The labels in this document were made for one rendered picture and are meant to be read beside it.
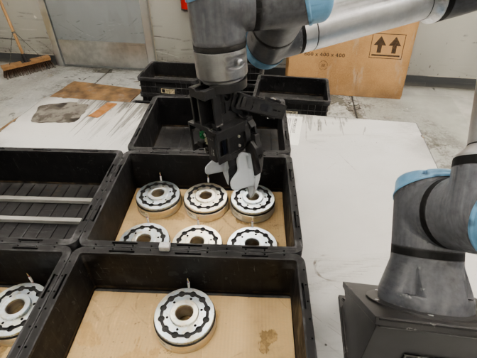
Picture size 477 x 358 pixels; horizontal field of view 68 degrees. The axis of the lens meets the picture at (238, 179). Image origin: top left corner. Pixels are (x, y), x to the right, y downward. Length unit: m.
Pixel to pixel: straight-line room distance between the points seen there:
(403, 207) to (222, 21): 0.42
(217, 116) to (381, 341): 0.43
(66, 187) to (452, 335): 0.87
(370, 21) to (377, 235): 0.56
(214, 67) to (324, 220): 0.64
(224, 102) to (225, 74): 0.05
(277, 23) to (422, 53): 3.27
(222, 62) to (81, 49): 3.69
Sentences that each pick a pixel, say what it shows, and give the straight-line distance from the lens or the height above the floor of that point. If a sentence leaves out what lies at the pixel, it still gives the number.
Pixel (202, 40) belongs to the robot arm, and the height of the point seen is 1.26.
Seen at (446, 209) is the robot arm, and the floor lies 1.06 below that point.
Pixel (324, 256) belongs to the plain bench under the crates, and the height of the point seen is 0.70.
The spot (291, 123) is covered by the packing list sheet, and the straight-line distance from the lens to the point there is 1.45.
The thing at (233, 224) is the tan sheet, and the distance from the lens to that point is 0.81.
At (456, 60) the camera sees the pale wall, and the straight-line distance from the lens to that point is 3.87.
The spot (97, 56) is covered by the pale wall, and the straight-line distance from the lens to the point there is 4.10.
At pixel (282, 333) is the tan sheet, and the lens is 0.66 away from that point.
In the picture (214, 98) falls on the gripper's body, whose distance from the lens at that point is 0.52.
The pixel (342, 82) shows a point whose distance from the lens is 3.39.
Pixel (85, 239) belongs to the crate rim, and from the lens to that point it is 0.70.
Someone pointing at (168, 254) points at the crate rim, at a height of 0.93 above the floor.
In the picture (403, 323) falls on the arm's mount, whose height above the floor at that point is 0.92.
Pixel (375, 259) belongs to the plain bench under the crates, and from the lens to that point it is 0.97.
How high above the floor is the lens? 1.41
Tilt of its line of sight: 39 degrees down
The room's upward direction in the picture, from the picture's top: straight up
